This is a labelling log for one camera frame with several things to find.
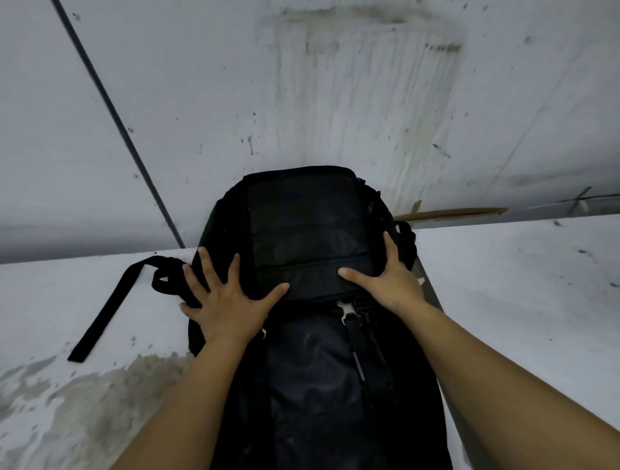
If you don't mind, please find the person's left hand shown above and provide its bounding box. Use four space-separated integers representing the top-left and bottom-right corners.
179 246 291 345

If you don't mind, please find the person's right forearm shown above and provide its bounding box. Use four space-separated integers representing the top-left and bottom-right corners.
406 302 620 470

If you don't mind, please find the stained white table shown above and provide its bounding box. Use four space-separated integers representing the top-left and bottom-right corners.
414 214 620 433

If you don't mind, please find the person's right hand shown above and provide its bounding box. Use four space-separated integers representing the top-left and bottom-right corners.
337 230 431 321

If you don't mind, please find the white table with peeled patch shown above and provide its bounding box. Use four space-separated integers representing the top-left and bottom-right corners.
0 247 473 470

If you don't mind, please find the brown cardboard scrap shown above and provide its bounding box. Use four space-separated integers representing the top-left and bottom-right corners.
393 199 508 225

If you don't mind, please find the person's left forearm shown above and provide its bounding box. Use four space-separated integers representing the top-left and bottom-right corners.
111 335 266 470

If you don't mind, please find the plain black backpack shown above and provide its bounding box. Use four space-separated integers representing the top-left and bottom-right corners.
67 165 455 470

